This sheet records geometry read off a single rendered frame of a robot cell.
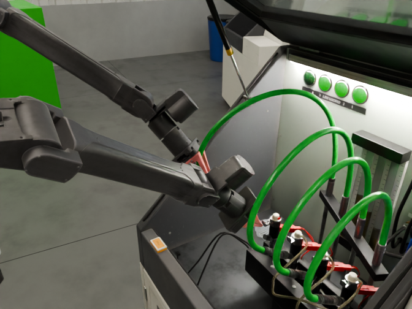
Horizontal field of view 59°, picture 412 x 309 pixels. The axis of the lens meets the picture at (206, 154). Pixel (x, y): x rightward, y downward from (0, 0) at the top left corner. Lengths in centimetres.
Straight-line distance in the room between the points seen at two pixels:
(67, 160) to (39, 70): 346
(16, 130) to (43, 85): 350
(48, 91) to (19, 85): 26
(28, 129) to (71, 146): 6
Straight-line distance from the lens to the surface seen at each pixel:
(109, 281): 238
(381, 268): 92
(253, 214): 78
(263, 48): 358
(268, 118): 126
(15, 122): 49
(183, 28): 769
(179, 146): 90
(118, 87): 89
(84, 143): 52
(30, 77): 393
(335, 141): 102
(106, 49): 729
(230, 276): 120
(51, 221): 294
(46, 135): 48
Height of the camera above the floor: 170
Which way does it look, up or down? 28 degrees down
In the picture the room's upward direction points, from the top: straight up
